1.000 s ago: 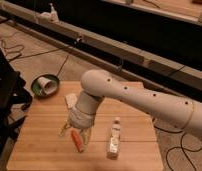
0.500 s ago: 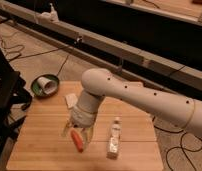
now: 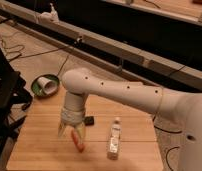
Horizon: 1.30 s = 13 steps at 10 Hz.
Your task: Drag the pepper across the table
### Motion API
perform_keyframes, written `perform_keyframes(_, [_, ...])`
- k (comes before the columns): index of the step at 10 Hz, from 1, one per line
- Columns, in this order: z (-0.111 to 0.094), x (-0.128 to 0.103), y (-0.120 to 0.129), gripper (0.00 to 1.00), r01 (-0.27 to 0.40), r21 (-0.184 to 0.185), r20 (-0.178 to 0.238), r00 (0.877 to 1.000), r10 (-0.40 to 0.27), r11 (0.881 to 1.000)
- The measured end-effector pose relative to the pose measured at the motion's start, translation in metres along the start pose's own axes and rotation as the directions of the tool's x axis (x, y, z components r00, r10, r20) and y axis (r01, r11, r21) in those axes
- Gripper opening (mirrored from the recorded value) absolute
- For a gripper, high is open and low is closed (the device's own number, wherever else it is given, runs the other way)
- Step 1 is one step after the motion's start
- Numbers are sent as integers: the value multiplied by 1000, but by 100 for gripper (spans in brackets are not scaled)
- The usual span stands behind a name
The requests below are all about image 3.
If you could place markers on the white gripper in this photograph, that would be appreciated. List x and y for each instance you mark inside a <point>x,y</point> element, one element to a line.
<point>72,118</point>

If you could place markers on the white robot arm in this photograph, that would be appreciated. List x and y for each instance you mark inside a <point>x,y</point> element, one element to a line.
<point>182,108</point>

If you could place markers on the black rectangular block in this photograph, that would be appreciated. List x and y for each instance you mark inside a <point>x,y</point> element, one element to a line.
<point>89,121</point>

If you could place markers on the clear plastic bottle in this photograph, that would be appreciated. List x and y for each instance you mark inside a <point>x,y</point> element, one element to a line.
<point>114,139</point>

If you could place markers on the white paper cup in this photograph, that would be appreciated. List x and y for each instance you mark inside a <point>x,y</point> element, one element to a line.
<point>48,86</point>

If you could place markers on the green bowl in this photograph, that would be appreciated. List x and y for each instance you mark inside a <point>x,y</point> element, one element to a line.
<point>36,89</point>

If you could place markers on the black chair frame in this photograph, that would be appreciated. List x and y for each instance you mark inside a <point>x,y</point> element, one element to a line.
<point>12,92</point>

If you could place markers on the grey metal rail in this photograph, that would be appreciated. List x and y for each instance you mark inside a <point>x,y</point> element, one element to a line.
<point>138,42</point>

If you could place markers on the white object on rail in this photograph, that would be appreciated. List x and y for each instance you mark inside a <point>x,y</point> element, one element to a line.
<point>52,15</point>

